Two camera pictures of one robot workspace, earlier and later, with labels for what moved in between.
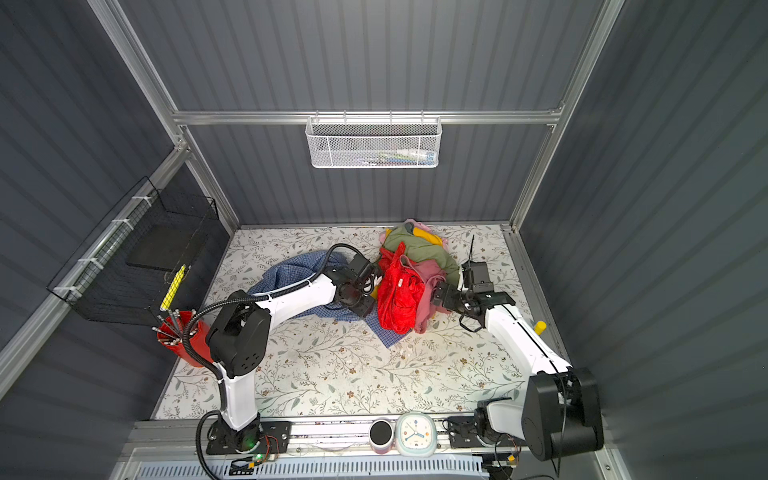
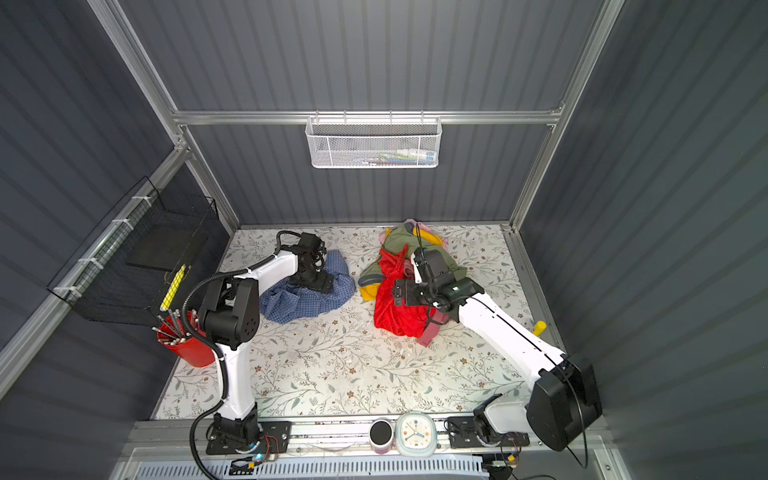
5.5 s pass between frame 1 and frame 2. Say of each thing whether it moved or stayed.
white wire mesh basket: stayed
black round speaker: stayed
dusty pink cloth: moved
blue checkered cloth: moved
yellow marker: stayed
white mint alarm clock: stayed
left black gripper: moved
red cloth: stayed
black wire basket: stayed
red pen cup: stayed
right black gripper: moved
